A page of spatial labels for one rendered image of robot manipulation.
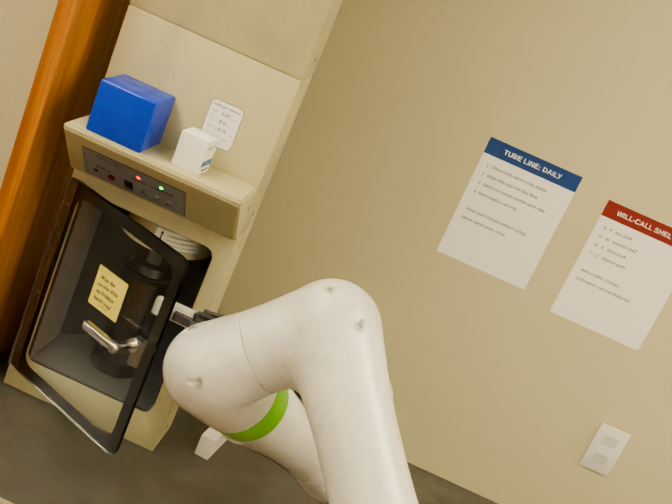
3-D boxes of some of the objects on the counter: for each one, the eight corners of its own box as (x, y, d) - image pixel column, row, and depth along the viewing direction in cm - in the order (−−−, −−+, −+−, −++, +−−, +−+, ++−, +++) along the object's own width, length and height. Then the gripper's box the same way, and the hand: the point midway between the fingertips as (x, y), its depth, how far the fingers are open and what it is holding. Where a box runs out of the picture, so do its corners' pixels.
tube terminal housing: (58, 336, 205) (174, 1, 181) (192, 398, 204) (326, 69, 180) (2, 382, 181) (127, 3, 158) (153, 452, 180) (302, 81, 157)
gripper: (299, 329, 164) (176, 273, 164) (284, 357, 151) (150, 296, 152) (283, 365, 166) (162, 309, 167) (267, 395, 153) (136, 335, 154)
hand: (175, 312), depth 159 cm, fingers closed
